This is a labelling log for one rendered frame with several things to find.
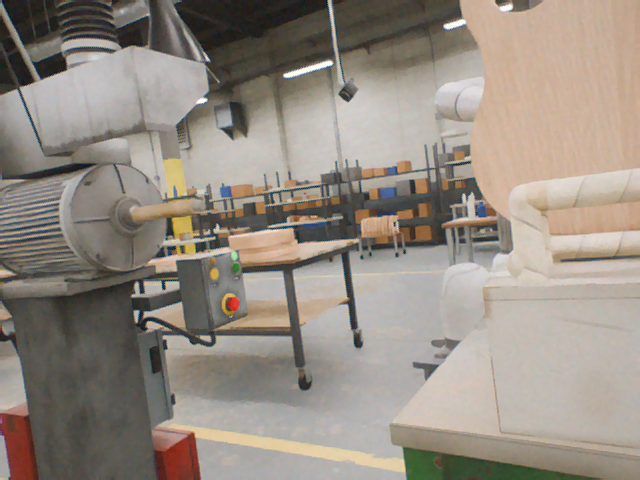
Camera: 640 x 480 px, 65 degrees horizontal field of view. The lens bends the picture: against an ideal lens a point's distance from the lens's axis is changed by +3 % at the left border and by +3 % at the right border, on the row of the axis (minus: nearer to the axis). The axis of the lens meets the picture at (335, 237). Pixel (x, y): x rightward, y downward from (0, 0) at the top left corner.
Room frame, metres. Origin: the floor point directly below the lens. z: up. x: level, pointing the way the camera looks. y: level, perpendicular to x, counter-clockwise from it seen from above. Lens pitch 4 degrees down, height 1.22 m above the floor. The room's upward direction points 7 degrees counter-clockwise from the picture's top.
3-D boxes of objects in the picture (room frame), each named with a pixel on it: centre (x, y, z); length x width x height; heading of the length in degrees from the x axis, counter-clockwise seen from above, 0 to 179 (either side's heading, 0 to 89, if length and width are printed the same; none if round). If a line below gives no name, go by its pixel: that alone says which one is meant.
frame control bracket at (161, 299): (1.37, 0.47, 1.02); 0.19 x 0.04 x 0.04; 150
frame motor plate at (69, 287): (1.28, 0.69, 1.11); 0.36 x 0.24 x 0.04; 60
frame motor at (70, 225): (1.26, 0.63, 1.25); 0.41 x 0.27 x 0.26; 60
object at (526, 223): (0.56, -0.22, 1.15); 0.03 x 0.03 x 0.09
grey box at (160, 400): (1.42, 0.61, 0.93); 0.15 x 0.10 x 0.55; 60
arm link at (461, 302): (1.53, -0.39, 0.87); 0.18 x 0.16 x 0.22; 104
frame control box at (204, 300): (1.42, 0.44, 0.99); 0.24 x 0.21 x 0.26; 60
